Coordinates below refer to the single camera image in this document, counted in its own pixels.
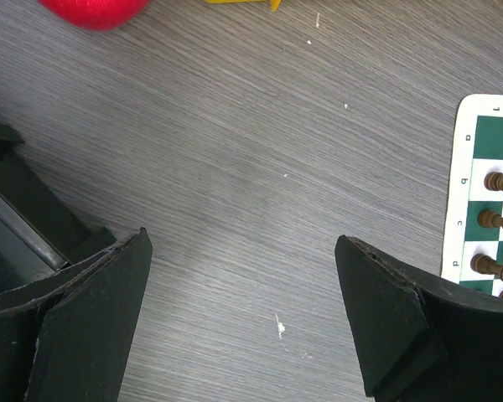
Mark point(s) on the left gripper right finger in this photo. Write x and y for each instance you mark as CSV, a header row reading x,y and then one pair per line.
x,y
419,337

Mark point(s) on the yellow plastic fruit tray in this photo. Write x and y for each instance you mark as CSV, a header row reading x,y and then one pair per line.
x,y
274,4

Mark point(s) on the dark chess knight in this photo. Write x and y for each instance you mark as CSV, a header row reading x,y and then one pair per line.
x,y
494,181

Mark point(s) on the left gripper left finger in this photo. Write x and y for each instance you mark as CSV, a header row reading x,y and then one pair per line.
x,y
67,337

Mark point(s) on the dark chess bishop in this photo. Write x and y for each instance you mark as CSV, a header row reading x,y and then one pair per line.
x,y
490,219

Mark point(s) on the green white chess board mat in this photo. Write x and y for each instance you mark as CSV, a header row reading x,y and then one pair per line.
x,y
477,150

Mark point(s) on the red apple on table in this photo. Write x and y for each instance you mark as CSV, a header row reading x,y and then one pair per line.
x,y
96,15

